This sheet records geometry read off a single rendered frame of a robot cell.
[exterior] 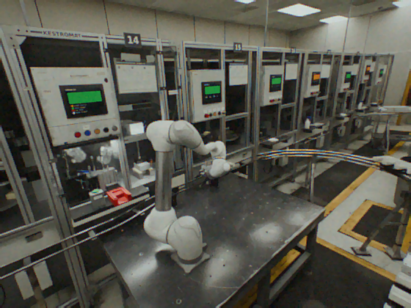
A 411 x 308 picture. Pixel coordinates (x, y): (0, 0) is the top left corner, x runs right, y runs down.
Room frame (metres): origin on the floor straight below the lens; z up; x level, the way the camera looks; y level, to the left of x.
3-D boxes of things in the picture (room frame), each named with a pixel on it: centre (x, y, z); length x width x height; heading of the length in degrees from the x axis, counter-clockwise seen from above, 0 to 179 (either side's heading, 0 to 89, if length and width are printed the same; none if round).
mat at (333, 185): (4.32, -3.47, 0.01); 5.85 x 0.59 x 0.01; 129
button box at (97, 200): (1.36, 0.75, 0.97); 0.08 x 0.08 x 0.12; 39
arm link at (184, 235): (1.09, 0.12, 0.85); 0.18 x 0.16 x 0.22; 60
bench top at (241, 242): (1.47, -0.07, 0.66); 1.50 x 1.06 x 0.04; 129
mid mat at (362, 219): (2.18, -2.05, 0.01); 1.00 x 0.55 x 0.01; 129
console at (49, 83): (1.56, 0.84, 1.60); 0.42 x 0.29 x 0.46; 129
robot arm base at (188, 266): (1.09, 0.09, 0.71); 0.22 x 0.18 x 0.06; 129
